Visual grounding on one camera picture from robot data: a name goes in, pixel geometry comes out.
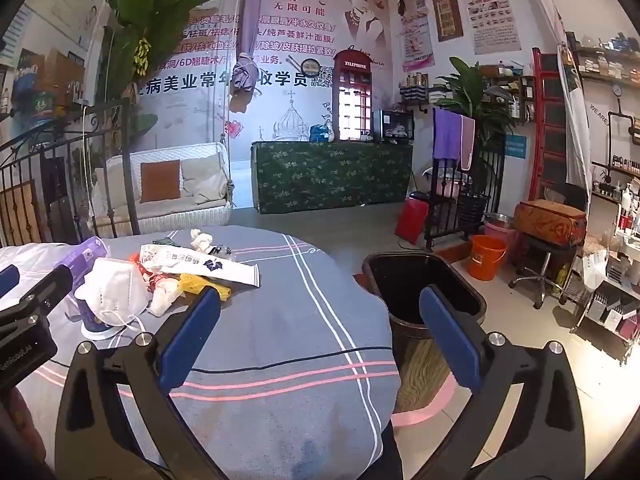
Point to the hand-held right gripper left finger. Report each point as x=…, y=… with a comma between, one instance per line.
x=190, y=340

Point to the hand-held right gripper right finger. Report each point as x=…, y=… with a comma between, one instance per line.
x=450, y=340

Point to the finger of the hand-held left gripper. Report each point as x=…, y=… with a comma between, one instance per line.
x=50, y=287
x=7, y=282

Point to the purple box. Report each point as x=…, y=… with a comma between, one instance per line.
x=82, y=257

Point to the blue and white paper cup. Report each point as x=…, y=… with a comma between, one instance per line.
x=92, y=319

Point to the yellow foam net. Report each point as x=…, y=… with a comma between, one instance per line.
x=195, y=282

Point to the white face mask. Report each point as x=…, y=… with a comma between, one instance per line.
x=115, y=285

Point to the black trash bin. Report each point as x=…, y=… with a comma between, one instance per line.
x=400, y=285

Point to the long white printed wrapper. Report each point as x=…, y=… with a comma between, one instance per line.
x=200, y=265

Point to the orange foam net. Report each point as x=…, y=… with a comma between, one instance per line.
x=134, y=261

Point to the person's left forearm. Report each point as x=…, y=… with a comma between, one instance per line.
x=15, y=420

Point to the crumpled white paper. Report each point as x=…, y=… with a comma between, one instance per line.
x=162, y=301

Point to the orange bucket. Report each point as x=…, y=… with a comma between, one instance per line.
x=485, y=260

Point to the grey plaid tablecloth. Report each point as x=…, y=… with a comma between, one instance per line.
x=280, y=320

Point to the crumpled white tissue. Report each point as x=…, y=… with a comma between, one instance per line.
x=202, y=240

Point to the black iron fence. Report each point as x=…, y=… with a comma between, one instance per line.
x=30, y=170

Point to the pink plastic basin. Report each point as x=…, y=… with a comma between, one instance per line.
x=507, y=240

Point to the swivel stool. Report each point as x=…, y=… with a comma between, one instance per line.
x=542, y=260

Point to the red bag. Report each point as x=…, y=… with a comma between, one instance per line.
x=412, y=222

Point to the metal basin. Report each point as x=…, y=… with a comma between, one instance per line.
x=497, y=219

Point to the white wicker swing sofa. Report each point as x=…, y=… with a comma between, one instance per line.
x=200, y=210

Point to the black metal railing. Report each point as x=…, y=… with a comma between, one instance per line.
x=480, y=200

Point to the brown cushion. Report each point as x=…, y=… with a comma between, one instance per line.
x=160, y=182

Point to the orange patterned cushion case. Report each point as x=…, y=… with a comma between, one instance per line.
x=550, y=222

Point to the pink basin on rack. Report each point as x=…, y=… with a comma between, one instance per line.
x=450, y=182

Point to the display rack of small boxes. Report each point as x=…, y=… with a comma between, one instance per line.
x=610, y=305

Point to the beige cushion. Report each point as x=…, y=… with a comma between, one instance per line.
x=202, y=175

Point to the pink towel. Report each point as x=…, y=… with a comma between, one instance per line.
x=468, y=145

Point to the green floral covered counter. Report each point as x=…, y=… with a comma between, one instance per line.
x=330, y=175

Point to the purple towel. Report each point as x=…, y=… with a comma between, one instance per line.
x=447, y=135

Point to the stack of cardboard boxes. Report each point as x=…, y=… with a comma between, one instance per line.
x=50, y=80

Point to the black framed screen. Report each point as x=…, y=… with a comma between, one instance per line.
x=397, y=125

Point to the blue bag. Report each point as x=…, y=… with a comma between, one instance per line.
x=320, y=134

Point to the green potted plant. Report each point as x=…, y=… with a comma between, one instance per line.
x=470, y=90

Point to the red telephone booth cabinet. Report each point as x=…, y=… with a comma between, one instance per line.
x=352, y=95

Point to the purple hanging cloth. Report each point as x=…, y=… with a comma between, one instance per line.
x=247, y=60

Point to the banana plant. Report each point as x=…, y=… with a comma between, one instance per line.
x=155, y=5

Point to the blue wall sign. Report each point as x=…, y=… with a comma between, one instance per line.
x=515, y=145

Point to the red ladder frame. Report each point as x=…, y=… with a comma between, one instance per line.
x=550, y=125

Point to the small wall shelf of bottles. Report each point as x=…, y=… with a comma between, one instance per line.
x=414, y=92

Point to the dark wall shelf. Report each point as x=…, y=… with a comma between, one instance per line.
x=520, y=95

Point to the wall shelves of products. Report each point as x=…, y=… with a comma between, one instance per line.
x=615, y=75

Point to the pink portrait wall poster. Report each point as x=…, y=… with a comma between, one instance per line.
x=415, y=25

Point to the large wall poster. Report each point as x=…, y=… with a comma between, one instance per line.
x=300, y=35

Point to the eyebrow chart wall poster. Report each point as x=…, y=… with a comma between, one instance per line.
x=482, y=10

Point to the brown building wall poster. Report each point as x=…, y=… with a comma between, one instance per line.
x=445, y=5

